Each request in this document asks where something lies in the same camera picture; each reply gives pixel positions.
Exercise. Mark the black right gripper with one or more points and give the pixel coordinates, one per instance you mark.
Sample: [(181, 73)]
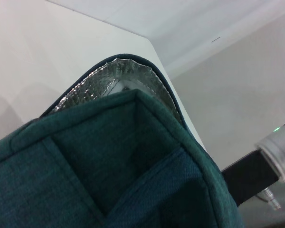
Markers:
[(249, 175)]

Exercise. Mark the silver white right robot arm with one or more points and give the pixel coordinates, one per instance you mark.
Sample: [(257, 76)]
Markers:
[(280, 152)]

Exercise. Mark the dark teal insulated lunch bag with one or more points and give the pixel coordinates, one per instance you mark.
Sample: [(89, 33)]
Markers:
[(97, 154)]

